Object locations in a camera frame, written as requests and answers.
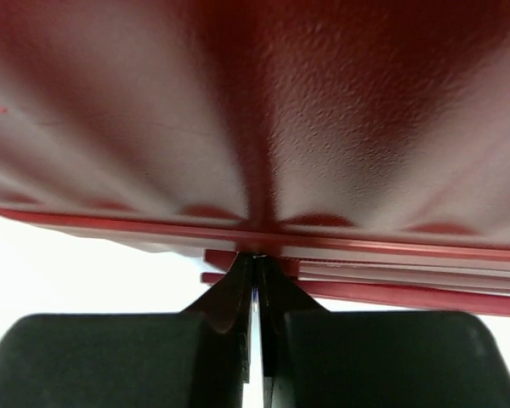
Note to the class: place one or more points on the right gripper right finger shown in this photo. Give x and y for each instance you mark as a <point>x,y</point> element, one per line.
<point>312,357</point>

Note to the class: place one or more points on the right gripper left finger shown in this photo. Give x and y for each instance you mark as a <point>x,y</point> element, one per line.
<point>198,357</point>

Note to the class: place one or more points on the red suitcase blue lining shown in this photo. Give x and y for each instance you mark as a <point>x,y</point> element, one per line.
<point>366,142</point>

